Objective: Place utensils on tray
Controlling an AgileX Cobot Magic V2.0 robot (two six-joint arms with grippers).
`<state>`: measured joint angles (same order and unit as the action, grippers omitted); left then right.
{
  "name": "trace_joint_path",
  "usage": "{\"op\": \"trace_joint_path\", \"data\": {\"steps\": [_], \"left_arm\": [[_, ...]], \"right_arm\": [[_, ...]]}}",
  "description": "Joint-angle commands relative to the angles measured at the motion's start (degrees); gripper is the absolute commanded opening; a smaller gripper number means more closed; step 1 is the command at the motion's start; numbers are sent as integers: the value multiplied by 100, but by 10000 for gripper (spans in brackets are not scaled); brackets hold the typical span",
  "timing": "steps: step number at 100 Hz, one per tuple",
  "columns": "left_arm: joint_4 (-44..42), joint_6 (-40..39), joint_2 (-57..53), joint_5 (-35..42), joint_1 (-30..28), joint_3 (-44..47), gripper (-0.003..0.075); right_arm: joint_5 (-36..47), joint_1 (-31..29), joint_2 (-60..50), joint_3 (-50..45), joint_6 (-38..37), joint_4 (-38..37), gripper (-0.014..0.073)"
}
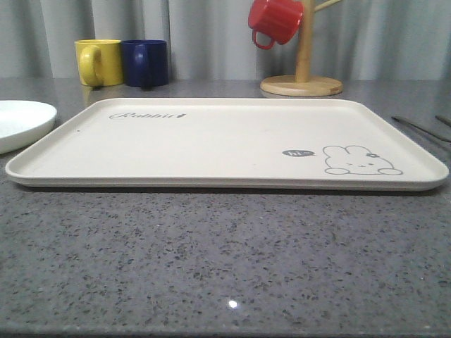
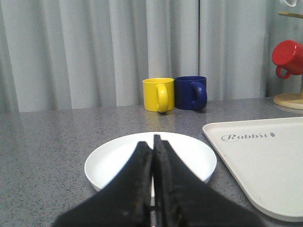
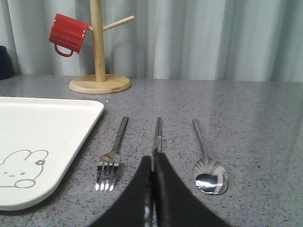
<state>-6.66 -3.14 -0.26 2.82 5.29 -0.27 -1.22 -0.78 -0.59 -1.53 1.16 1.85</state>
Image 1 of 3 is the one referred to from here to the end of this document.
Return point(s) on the white round plate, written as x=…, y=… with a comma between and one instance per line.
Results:
x=24, y=122

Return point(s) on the dark blue mug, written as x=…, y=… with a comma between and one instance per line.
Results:
x=145, y=62

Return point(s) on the wooden mug tree stand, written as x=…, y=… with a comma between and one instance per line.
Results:
x=303, y=83

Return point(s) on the cream rabbit serving tray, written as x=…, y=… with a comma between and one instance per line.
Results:
x=212, y=142

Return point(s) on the yellow mug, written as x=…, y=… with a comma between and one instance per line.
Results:
x=99, y=62

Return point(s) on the silver metal fork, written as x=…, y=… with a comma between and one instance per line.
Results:
x=410, y=123

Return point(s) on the red ribbed mug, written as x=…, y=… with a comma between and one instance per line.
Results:
x=277, y=19

